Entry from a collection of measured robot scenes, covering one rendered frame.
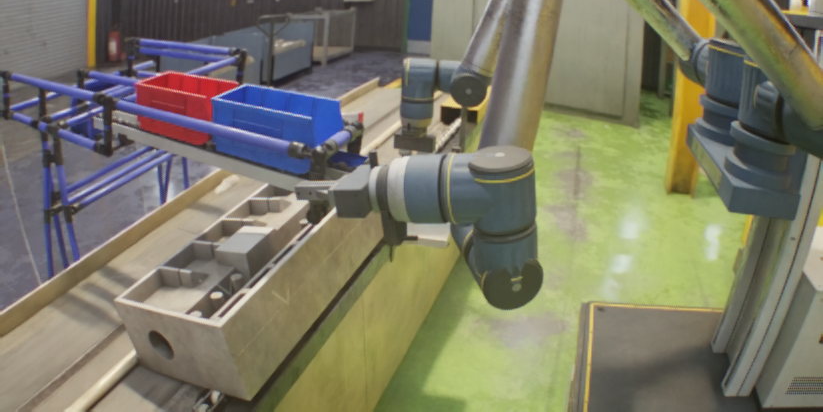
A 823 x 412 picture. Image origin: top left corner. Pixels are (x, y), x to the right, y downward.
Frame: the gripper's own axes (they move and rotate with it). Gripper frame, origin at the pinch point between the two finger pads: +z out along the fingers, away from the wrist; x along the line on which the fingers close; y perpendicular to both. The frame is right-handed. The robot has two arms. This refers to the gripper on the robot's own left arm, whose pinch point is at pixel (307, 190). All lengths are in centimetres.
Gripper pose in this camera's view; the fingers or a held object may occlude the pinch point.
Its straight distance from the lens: 106.4
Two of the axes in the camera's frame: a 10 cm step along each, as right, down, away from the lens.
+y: -1.1, -9.5, -2.9
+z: -9.6, 0.3, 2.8
